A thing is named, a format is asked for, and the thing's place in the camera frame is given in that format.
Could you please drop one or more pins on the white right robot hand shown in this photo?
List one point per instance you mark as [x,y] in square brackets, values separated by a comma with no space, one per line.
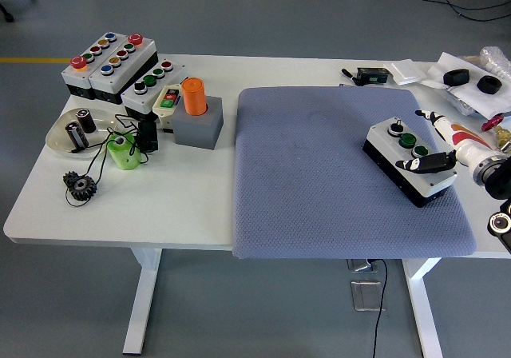
[459,136]

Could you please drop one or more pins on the clear shallow dish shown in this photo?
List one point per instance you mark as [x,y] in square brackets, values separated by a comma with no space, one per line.
[60,138]

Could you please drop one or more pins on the orange ribbed cylinder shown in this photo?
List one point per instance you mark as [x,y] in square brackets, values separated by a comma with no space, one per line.
[193,98]

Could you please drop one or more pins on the white table leg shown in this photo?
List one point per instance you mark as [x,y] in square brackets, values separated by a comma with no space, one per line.
[423,314]
[141,302]

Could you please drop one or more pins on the grey four-control button box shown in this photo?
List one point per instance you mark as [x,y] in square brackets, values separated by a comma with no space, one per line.
[383,142]
[167,79]

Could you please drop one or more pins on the green plastic cylinder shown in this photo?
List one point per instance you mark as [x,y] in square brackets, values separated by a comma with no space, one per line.
[125,156]

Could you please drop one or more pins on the black marker pen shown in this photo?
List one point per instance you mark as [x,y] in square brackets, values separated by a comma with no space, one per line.
[348,74]

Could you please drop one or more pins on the grey square block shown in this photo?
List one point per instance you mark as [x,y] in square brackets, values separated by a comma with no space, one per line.
[195,132]

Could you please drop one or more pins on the small black device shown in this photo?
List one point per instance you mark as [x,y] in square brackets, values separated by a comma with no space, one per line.
[147,136]

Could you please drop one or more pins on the black cylindrical capacitor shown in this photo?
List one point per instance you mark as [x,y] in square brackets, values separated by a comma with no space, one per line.
[87,122]
[76,134]

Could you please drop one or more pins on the grey five-button control box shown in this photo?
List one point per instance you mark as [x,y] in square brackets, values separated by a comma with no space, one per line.
[131,64]
[76,79]

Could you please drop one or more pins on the metal floor socket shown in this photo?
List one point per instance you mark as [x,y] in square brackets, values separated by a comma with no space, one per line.
[359,266]

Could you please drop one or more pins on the grey-blue textured mat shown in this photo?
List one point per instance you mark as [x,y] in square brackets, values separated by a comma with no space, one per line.
[311,166]

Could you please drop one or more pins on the white foam sheet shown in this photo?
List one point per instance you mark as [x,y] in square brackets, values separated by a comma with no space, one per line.
[451,64]

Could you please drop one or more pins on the small black module box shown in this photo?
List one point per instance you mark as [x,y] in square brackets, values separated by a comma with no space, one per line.
[371,76]

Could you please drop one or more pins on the beige red-green switch pendant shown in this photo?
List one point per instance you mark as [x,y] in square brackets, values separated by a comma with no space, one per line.
[159,110]

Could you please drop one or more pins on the clear plastic bag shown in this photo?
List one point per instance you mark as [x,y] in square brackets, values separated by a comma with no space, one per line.
[459,102]

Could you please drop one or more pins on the metal floor plate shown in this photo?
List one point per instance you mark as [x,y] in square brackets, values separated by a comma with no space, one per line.
[365,296]

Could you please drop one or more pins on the black metal gear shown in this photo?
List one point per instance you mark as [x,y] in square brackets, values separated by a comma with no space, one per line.
[85,190]

